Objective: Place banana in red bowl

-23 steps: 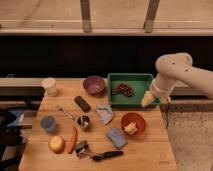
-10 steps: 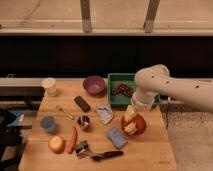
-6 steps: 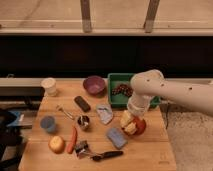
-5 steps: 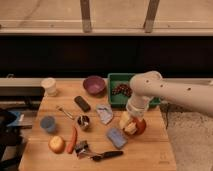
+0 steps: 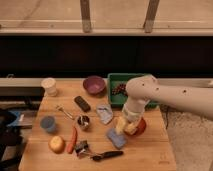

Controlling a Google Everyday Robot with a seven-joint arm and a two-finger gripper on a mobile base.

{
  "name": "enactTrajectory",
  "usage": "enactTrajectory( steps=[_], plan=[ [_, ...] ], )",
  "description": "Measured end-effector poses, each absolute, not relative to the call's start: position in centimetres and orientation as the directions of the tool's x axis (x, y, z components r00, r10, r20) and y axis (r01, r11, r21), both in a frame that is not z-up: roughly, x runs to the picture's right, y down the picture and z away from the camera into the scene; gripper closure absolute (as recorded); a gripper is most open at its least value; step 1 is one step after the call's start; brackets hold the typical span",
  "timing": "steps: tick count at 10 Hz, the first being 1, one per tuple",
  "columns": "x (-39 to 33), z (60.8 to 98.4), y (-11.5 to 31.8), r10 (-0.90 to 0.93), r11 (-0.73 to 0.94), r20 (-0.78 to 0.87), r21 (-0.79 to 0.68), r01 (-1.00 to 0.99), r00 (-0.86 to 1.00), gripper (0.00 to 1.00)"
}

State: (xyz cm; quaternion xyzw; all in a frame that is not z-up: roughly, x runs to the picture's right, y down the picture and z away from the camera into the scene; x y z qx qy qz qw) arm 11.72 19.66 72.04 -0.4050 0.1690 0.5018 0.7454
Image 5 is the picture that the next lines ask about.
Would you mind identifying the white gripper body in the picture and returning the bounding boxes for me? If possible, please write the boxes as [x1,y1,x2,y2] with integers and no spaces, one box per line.
[122,98,147,122]

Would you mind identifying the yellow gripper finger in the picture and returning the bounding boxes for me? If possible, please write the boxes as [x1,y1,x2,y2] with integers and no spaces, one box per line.
[125,121,142,136]
[115,117,127,135]

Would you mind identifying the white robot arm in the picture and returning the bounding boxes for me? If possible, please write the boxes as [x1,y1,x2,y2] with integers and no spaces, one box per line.
[115,75,213,135]

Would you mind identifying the red bowl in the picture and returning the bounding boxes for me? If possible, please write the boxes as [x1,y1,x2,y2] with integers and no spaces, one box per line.
[124,118,146,136]

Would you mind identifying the purple bowl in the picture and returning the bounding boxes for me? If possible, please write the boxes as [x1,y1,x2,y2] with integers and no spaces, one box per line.
[83,76,106,95]

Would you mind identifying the blue sponge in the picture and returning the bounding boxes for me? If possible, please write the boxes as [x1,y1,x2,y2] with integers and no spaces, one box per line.
[106,128,126,149]

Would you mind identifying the light blue folded cloth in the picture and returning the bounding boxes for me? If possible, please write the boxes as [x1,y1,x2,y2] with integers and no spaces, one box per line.
[96,104,114,125]

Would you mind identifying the dark red grapes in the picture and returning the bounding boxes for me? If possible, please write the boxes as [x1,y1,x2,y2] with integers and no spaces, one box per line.
[112,83,127,96]

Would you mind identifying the green plastic tray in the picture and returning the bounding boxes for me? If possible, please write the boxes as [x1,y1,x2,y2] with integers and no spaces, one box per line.
[107,72,160,109]

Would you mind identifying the small metal clip object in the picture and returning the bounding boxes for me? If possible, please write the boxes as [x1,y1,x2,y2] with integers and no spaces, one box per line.
[74,140,89,156]

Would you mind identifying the dark brown rectangular block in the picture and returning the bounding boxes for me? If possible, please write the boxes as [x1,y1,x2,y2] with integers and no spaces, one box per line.
[74,96,91,112]

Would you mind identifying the wooden table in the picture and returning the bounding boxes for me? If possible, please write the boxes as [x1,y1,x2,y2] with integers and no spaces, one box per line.
[19,80,176,171]

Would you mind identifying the orange carrot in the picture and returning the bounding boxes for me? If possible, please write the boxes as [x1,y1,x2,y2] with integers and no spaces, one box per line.
[67,126,78,154]

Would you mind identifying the yellow apple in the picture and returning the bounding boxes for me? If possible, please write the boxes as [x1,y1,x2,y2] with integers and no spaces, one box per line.
[48,136,65,153]

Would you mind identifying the blue cup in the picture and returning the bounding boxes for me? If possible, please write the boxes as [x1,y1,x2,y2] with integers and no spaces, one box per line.
[40,116,56,133]

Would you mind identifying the white cup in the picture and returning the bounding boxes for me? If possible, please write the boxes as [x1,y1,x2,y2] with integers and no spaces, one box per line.
[41,78,57,97]

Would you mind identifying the black chair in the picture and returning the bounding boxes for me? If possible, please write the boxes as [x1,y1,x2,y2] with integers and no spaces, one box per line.
[0,108,23,171]

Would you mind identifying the black handled kitchen utensil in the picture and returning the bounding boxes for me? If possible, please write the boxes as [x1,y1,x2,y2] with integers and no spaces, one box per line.
[83,151,124,162]

